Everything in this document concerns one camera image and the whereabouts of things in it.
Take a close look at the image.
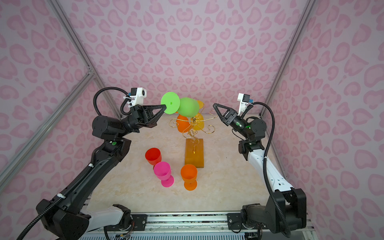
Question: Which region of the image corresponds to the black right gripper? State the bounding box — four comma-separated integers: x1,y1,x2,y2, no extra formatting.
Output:
214,106,252,142

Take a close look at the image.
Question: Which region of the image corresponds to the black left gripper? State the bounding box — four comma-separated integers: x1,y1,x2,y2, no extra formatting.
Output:
117,107,166,141

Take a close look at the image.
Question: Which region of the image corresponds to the orange wine glass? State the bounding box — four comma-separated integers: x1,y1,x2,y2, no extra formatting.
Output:
181,164,198,191
176,115,192,133

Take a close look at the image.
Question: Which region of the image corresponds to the green wine glass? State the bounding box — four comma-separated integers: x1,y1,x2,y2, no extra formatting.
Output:
161,92,200,118

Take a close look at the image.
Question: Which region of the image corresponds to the red wine glass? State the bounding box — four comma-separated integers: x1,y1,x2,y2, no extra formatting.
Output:
145,148,162,167

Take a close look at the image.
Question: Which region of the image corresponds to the pink wine glass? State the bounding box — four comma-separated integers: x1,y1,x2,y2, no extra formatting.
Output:
154,162,175,188

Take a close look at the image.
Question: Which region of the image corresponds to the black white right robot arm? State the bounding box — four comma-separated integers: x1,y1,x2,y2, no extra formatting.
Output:
213,103,307,238

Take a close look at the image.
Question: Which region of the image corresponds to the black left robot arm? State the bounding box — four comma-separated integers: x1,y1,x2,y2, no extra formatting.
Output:
32,105,166,240

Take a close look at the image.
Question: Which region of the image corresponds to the yellow wine glass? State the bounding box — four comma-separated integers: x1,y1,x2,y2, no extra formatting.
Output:
193,100,205,131

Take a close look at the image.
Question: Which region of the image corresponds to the amber wooden rack base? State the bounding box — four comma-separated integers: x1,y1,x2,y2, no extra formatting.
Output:
185,139,205,168

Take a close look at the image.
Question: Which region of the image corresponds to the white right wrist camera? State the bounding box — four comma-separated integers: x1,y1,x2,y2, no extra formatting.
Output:
237,93,253,116

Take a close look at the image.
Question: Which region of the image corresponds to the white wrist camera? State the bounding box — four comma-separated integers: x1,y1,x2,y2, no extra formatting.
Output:
124,88,147,108
237,93,253,116

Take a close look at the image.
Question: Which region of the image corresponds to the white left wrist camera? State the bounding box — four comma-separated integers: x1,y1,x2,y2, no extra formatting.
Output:
124,88,147,108

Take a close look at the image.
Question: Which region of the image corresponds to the aluminium corner frame post right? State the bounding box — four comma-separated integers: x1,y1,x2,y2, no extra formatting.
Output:
259,1,318,106

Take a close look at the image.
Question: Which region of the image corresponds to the aluminium corner frame post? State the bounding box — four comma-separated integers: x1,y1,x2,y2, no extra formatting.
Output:
259,1,318,106
47,0,124,119

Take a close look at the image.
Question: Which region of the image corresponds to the gold wire glass rack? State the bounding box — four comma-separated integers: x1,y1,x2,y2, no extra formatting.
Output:
169,113,218,154

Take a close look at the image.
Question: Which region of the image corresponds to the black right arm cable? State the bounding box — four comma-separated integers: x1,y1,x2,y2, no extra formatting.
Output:
242,101,292,238

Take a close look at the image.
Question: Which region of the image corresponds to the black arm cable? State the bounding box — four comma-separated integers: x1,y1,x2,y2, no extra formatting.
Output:
16,86,133,240
242,101,292,238

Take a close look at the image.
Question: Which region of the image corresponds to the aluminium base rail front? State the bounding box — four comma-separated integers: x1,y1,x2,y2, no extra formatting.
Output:
56,209,319,240

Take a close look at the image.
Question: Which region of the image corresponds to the aluminium corner frame post left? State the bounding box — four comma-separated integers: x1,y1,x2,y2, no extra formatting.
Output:
47,0,124,119

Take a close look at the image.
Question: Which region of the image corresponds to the aluminium diagonal frame bar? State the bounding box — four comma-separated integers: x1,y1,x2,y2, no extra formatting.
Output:
1,70,95,192

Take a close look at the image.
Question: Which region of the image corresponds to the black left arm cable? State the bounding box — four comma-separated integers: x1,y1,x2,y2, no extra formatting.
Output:
16,86,133,240

